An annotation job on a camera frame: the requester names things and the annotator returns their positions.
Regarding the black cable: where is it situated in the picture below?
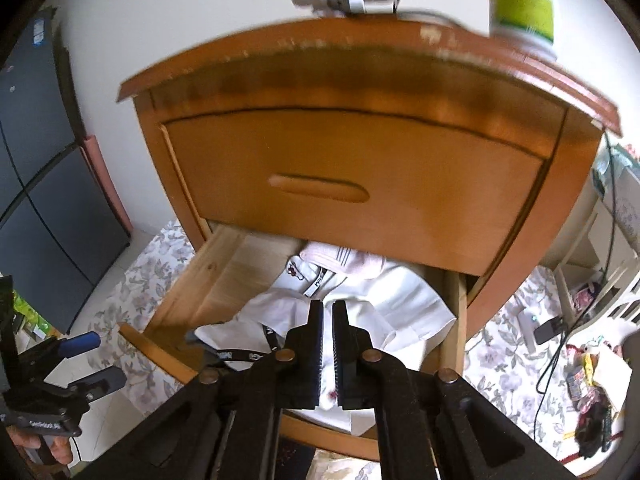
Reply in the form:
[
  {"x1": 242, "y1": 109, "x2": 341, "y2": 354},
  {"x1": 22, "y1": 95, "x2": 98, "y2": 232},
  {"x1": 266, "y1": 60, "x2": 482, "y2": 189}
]
[{"x1": 532, "y1": 130, "x2": 618, "y2": 396}]

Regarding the pink board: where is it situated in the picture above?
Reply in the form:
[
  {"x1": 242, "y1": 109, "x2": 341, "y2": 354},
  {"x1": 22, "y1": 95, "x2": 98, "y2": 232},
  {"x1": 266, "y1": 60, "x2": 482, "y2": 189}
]
[{"x1": 82, "y1": 135, "x2": 133, "y2": 241}]

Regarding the wooden drawer with clothes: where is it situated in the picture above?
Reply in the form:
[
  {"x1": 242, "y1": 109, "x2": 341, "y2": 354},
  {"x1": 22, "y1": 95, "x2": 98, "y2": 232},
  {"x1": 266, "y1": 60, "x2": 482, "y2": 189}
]
[{"x1": 119, "y1": 224, "x2": 468, "y2": 463}]

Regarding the person's left hand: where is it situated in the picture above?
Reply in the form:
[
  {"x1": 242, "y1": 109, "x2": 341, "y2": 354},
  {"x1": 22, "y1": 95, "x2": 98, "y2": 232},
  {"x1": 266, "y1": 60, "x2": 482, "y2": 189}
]
[{"x1": 9, "y1": 431, "x2": 77, "y2": 468}]

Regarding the wooden nightstand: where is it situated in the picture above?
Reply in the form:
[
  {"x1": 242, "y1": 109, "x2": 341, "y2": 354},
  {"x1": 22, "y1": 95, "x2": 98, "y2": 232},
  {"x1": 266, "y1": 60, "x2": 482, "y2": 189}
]
[{"x1": 117, "y1": 16, "x2": 623, "y2": 463}]

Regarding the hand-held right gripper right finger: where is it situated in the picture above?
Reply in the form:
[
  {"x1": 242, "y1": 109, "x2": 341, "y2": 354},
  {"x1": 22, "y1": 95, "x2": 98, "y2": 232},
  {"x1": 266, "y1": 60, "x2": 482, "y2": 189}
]
[{"x1": 331, "y1": 300, "x2": 576, "y2": 480}]

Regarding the black cloth item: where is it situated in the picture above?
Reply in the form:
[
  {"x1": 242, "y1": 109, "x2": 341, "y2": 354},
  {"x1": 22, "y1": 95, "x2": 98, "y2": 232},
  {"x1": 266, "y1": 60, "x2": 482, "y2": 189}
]
[{"x1": 575, "y1": 400, "x2": 613, "y2": 458}]

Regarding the black charger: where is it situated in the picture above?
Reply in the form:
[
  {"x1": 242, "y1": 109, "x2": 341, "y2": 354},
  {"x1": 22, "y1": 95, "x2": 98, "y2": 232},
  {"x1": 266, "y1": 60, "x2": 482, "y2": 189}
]
[{"x1": 534, "y1": 317, "x2": 568, "y2": 345}]

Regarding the white bottle green label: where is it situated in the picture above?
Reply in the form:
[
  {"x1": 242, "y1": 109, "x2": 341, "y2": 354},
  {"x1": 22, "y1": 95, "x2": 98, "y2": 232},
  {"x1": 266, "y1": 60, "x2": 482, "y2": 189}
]
[{"x1": 487, "y1": 0, "x2": 558, "y2": 61}]

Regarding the white shelf unit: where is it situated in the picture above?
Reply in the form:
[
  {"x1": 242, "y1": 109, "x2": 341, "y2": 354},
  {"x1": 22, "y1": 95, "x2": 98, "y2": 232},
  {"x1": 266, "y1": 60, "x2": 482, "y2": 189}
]
[{"x1": 555, "y1": 200, "x2": 640, "y2": 331}]

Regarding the white power adapter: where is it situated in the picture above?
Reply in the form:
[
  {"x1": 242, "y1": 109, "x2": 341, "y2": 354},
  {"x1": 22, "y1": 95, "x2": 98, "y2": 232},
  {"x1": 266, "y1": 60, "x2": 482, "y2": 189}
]
[{"x1": 517, "y1": 305, "x2": 538, "y2": 356}]

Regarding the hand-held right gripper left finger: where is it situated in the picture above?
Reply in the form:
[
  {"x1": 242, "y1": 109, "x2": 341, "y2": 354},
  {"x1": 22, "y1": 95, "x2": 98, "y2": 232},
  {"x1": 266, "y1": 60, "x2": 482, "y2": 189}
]
[{"x1": 75, "y1": 300, "x2": 323, "y2": 480}]

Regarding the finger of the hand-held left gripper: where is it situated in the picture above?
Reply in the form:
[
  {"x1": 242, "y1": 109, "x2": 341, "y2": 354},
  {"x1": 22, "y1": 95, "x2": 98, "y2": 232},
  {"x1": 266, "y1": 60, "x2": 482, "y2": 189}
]
[
  {"x1": 30, "y1": 332, "x2": 101, "y2": 368},
  {"x1": 67, "y1": 366, "x2": 126, "y2": 402}
]

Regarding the grey floral blanket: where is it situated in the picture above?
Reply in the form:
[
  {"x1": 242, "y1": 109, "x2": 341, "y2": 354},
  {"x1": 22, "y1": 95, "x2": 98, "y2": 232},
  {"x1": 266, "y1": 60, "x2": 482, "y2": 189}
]
[{"x1": 112, "y1": 220, "x2": 601, "y2": 480}]

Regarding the plain wooden drawer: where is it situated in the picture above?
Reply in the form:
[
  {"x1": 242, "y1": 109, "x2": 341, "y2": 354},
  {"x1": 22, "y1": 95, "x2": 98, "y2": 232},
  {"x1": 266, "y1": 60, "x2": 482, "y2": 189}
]
[{"x1": 160, "y1": 107, "x2": 556, "y2": 277}]

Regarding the pink ribbed sock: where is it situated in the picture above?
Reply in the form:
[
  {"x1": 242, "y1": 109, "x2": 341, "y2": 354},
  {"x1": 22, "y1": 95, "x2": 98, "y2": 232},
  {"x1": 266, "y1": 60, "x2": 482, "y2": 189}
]
[{"x1": 299, "y1": 241, "x2": 386, "y2": 281}]

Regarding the green packet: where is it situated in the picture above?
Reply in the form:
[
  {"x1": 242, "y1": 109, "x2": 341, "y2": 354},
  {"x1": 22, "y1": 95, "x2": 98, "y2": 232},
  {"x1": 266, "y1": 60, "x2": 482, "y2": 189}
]
[{"x1": 12, "y1": 287, "x2": 53, "y2": 338}]

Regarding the white sock cat print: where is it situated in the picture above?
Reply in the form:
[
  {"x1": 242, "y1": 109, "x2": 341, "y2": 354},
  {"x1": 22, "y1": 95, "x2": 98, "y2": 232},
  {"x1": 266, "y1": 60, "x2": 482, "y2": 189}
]
[{"x1": 280, "y1": 256, "x2": 326, "y2": 295}]

